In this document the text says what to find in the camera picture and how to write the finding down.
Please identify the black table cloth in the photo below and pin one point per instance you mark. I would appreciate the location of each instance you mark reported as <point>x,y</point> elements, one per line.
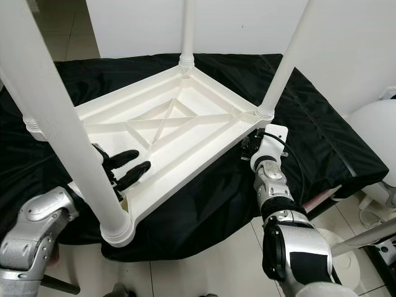
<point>322,124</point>

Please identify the white plastic table top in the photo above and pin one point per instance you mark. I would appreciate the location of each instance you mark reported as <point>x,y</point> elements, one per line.
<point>185,124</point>

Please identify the white plastic table leg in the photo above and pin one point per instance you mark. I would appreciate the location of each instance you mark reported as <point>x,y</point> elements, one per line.
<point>34,127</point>
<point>187,31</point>
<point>49,93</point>
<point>284,62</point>

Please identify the dark robot left foot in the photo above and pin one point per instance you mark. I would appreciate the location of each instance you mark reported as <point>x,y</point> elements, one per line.
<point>124,291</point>

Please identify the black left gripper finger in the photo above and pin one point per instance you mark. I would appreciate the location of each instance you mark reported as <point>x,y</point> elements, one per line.
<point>135,174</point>
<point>125,158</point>

